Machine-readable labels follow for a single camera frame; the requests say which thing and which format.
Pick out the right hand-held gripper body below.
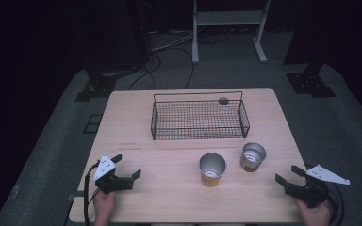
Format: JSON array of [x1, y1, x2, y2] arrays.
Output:
[[284, 164, 351, 209]]

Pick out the dark equipment stand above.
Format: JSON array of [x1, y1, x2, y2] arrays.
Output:
[[84, 0, 149, 77]]

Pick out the silver cup with brown label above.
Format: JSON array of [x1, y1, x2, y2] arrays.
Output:
[[239, 142, 267, 173]]

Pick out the black wire mesh basket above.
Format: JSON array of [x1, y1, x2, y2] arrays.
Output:
[[150, 90, 251, 141]]

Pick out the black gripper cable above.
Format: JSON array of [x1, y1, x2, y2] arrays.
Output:
[[325, 183, 346, 226], [82, 162, 101, 226]]

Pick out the yellow paper cup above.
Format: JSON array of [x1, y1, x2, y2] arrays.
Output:
[[199, 153, 227, 188]]

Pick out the black floor cable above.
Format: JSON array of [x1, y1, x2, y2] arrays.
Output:
[[126, 52, 163, 92], [169, 46, 196, 90]]

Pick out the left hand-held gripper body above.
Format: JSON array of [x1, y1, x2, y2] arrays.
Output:
[[93, 154, 135, 195]]

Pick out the black stand base plate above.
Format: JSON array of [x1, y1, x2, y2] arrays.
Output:
[[74, 71, 121, 103], [285, 62, 337, 99]]

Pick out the white floor cables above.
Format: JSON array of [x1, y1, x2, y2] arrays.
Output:
[[150, 30, 196, 53]]

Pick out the person's right hand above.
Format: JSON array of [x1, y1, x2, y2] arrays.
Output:
[[294, 198, 333, 226]]

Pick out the person's left hand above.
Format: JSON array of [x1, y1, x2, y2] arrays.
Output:
[[92, 189, 117, 226]]

